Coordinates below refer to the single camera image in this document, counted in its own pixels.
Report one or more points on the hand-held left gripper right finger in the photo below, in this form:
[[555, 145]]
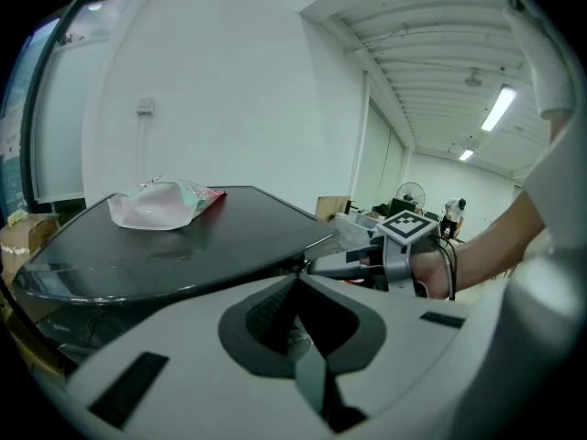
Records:
[[403, 346]]

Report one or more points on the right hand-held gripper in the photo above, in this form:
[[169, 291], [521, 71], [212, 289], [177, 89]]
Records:
[[406, 227]]

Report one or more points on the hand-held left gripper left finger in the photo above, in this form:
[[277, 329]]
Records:
[[160, 383]]

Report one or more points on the black washing machine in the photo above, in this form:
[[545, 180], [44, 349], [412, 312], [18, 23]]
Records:
[[183, 255]]

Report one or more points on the person's right forearm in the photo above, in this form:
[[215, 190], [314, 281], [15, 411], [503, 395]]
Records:
[[495, 245]]

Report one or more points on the person's right hand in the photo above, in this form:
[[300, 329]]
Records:
[[428, 273]]

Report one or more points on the large cardboard sheet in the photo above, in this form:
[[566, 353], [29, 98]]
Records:
[[332, 206]]

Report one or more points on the small black standing fan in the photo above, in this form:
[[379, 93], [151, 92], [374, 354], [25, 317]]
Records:
[[411, 194]]

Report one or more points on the ceiling light tube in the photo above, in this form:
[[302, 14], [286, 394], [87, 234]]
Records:
[[466, 155], [499, 108]]

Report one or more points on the pink detergent pouch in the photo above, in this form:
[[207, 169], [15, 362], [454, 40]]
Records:
[[156, 209]]

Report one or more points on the brown cardboard box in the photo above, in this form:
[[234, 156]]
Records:
[[27, 236]]

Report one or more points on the person's white shirt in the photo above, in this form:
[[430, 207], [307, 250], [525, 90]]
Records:
[[555, 177]]

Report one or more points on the dark framed glass partition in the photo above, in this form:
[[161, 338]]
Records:
[[59, 122]]

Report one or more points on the white wall socket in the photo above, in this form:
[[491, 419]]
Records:
[[146, 106]]

